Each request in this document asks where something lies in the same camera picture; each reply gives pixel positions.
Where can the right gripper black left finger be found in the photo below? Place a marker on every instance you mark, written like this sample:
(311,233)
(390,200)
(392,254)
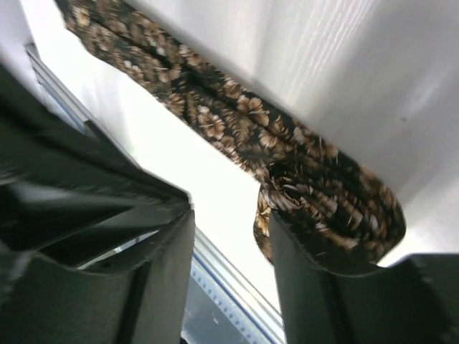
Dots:
(136,296)

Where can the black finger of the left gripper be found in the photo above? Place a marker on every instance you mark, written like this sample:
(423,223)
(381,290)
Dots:
(67,195)

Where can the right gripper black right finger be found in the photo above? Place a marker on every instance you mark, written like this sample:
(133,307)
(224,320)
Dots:
(327,297)

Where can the brown floral tie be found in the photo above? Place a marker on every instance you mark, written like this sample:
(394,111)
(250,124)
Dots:
(317,189)

